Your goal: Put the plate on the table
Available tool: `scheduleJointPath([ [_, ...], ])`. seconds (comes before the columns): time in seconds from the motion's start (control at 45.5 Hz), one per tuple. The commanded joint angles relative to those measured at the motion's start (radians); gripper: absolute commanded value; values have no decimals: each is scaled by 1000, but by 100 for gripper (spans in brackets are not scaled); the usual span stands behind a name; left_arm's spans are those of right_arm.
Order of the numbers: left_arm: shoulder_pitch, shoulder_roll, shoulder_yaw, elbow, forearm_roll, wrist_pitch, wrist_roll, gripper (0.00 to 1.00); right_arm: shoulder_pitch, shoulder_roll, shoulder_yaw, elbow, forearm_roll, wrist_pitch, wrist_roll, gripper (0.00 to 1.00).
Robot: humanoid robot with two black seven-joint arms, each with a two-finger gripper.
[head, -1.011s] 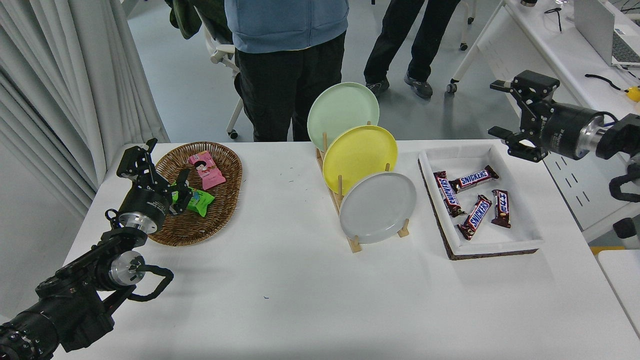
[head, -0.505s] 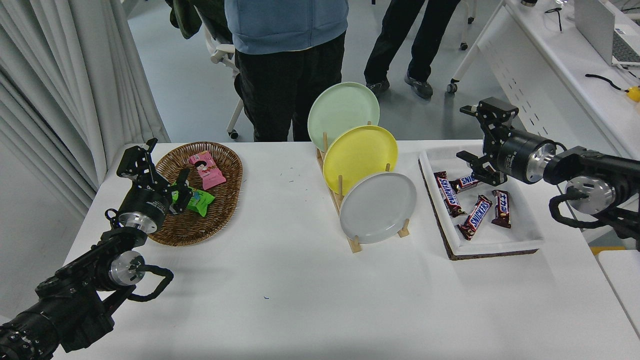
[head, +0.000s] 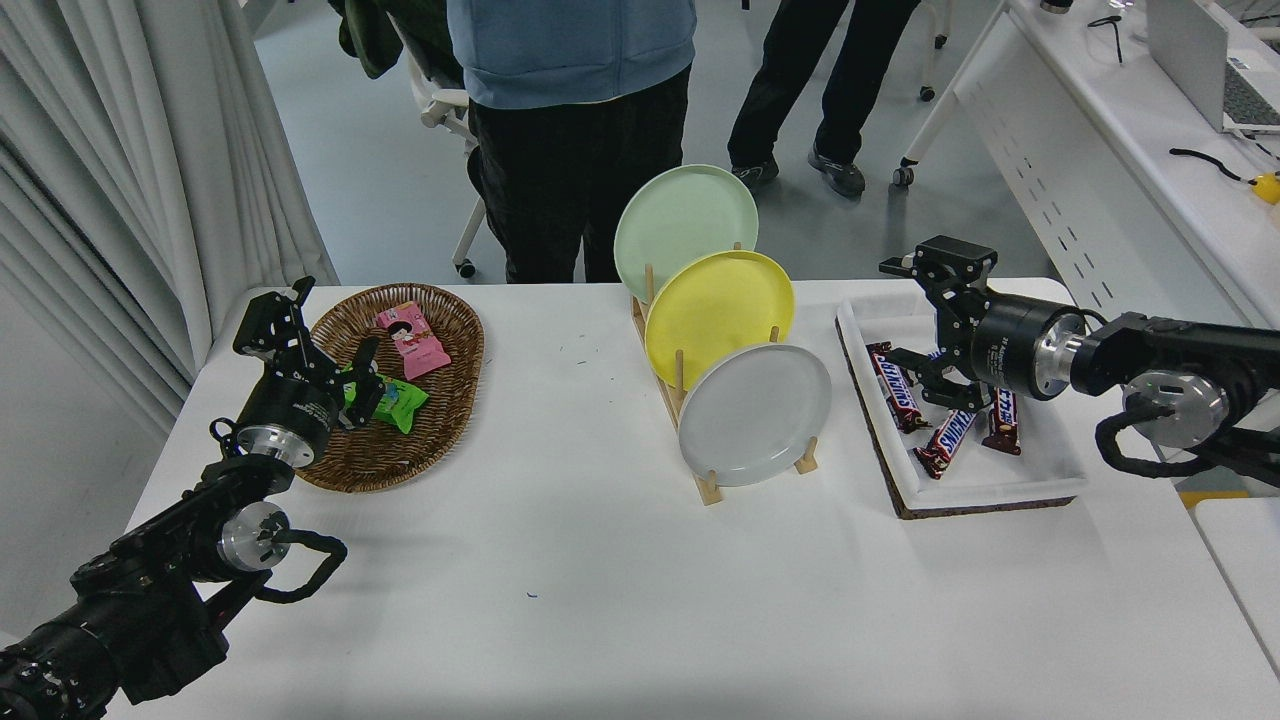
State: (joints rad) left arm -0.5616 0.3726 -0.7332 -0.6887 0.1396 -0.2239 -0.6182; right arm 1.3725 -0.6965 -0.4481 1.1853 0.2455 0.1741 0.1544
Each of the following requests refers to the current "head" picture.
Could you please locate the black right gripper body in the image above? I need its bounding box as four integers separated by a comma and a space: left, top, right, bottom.
962, 295, 1053, 403

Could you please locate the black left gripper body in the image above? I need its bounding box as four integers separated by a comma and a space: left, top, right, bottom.
238, 366, 347, 447

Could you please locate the grey plate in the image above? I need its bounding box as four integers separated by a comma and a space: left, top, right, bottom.
678, 343, 834, 488

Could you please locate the yellow plate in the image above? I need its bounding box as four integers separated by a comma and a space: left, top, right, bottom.
645, 250, 797, 393

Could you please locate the wooden plate rack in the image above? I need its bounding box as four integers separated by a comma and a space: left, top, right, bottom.
630, 241, 821, 507

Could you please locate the pale green plate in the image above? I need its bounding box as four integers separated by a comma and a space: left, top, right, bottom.
614, 164, 760, 304

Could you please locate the green snack packet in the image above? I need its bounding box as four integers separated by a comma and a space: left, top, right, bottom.
340, 370, 431, 435

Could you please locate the pink snack packet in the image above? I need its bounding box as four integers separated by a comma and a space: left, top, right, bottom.
375, 301, 453, 381

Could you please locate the brown wicker basket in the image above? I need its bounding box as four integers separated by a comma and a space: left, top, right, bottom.
295, 283, 487, 494

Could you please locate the white tray with cork base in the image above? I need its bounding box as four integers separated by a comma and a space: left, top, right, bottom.
836, 290, 1089, 521

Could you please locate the white desk with perforated panel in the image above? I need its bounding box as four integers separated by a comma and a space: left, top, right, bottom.
893, 0, 1280, 471

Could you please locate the white wheeled chair base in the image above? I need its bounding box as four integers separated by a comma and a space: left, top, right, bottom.
915, 0, 951, 103

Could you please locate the white curtain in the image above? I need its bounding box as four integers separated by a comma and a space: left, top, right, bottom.
0, 0, 341, 441

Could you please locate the person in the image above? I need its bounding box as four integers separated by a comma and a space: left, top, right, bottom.
727, 0, 923, 199
446, 0, 698, 284

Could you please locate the white office chair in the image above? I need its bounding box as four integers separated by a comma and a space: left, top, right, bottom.
385, 0, 491, 279

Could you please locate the dark green jacket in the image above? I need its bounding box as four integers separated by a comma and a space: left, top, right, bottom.
330, 0, 406, 79

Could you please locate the silver laptop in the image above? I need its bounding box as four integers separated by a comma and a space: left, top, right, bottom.
1147, 0, 1280, 135

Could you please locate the thin black cable loop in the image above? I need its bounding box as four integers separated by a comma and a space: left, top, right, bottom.
1087, 14, 1126, 64

